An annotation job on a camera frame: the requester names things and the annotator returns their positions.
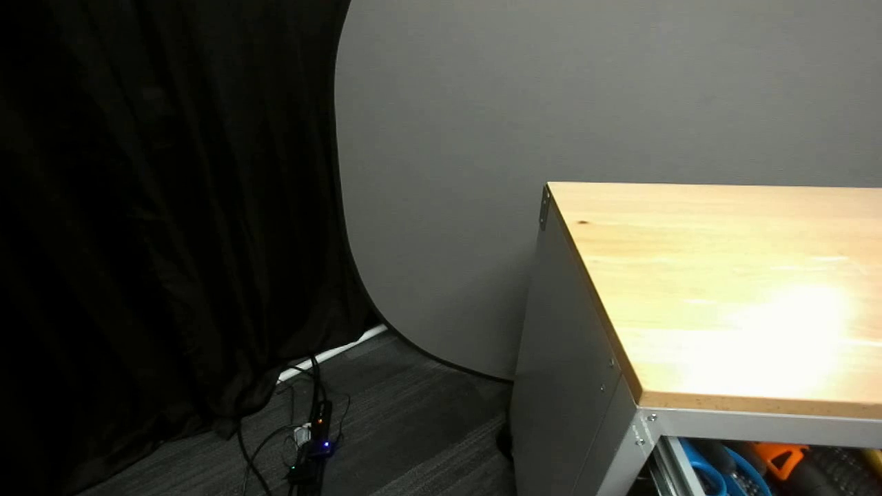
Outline black floor cables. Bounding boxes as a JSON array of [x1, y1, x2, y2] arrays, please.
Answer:
[[217, 351, 355, 496]]

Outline black adapter blue light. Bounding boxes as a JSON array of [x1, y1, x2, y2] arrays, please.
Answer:
[[286, 416, 341, 496]]

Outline orange handled snips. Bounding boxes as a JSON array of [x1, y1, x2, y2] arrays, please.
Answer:
[[753, 440, 807, 481]]

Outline black curtain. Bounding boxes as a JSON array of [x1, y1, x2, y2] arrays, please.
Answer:
[[0, 0, 388, 496]]

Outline white floor strip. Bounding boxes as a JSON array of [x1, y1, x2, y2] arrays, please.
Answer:
[[274, 321, 394, 384]]

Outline grey rounded divider panel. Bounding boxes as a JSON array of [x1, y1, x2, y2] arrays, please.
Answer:
[[330, 0, 882, 383]]

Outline steel tool drawer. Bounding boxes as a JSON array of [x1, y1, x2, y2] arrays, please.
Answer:
[[643, 435, 882, 496]]

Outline grey tool cabinet wooden top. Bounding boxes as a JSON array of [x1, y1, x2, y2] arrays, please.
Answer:
[[508, 175, 882, 496]]

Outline blue tool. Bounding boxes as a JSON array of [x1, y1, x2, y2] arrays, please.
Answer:
[[686, 437, 777, 496]]

